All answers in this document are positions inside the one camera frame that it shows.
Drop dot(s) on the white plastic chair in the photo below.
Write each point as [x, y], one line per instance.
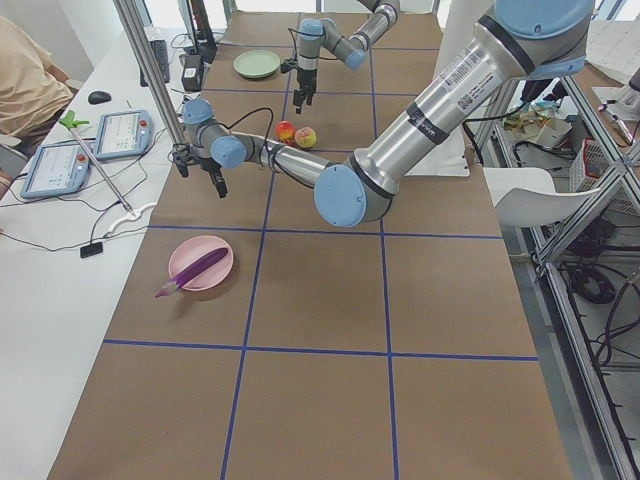
[526, 197]

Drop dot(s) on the black keyboard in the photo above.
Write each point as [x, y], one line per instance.
[160, 52]

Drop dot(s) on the person in beige shirt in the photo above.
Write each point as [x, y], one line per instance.
[34, 90]

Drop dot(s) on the toy peach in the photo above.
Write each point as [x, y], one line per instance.
[305, 137]

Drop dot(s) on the red orange toy pomegranate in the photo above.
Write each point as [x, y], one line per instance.
[285, 132]

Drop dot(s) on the aluminium frame post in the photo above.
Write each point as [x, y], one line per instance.
[133, 26]

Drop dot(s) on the black power box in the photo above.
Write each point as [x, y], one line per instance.
[192, 73]

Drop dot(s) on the near blue teach pendant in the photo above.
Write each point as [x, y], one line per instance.
[56, 169]

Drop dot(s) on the purple toy eggplant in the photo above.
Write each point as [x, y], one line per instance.
[212, 266]

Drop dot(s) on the green handled reacher stick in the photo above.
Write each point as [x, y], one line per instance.
[70, 123]

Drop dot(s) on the pink plate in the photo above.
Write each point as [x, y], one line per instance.
[190, 250]

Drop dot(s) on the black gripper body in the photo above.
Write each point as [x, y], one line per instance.
[205, 164]
[305, 80]

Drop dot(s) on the blue teach pendant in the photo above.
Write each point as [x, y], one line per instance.
[123, 134]
[56, 169]

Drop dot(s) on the black computer mouse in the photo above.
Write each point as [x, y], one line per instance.
[98, 97]

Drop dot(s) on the far blue teach pendant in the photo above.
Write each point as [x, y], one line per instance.
[123, 134]

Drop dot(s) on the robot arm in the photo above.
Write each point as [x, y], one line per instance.
[531, 40]
[316, 34]

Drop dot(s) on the white basket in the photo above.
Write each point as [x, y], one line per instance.
[589, 165]

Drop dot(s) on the light green plate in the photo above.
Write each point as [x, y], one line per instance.
[256, 64]

